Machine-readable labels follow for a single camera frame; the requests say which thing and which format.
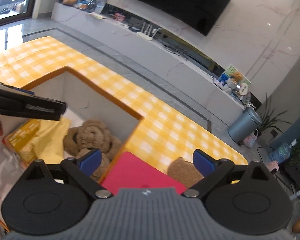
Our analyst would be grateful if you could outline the bear-shaped brown sponge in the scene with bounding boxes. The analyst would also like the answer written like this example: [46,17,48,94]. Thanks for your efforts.
[167,157,204,188]

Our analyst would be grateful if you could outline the brown plush knot toy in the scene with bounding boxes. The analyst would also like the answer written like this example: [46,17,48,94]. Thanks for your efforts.
[63,119,122,181]

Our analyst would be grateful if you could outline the yellow cleaning cloth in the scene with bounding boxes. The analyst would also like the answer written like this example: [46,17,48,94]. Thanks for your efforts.
[32,117,71,164]

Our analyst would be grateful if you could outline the snack packet orange foil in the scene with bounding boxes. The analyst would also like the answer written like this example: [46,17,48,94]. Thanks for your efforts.
[2,119,40,165]

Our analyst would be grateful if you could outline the red box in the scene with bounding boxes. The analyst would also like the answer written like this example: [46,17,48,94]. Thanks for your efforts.
[101,152,186,195]

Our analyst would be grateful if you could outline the pink woven basket bag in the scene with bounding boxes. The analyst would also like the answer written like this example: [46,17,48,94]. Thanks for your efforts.
[243,129,259,148]

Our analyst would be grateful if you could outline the pink space heater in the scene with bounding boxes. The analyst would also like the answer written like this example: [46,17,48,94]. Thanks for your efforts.
[266,160,279,175]

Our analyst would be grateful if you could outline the blue-grey trash bin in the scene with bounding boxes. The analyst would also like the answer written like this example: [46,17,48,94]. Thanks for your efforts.
[228,107,262,143]

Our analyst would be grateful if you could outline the yellow checkered tablecloth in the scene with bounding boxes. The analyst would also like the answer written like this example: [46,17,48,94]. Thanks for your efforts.
[0,36,247,172]

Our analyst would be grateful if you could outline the orange storage box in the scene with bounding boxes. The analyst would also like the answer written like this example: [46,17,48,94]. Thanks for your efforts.
[0,65,144,232]

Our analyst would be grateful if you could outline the water bottle with pump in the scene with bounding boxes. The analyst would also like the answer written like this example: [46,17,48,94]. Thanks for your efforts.
[269,139,297,164]

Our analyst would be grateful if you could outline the white marble tv console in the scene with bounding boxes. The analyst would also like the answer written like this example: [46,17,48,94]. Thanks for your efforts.
[51,2,246,126]

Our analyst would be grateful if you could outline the tall snake plant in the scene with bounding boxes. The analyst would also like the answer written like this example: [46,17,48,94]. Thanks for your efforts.
[258,94,292,134]

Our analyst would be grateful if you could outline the teddy bear on console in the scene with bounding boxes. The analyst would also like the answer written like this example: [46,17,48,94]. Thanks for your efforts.
[230,71,243,83]

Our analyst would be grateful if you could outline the green poster card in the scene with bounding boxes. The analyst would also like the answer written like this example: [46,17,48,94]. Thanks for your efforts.
[218,64,253,98]

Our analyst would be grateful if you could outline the brown bread-shaped ornament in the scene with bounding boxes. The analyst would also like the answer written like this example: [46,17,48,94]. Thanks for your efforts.
[62,0,81,6]

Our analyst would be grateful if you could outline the small pink box on console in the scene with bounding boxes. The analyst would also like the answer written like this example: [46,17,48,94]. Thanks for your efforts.
[113,12,125,22]

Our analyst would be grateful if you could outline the white wifi router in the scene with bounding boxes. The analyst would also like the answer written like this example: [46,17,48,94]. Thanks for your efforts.
[136,22,161,41]

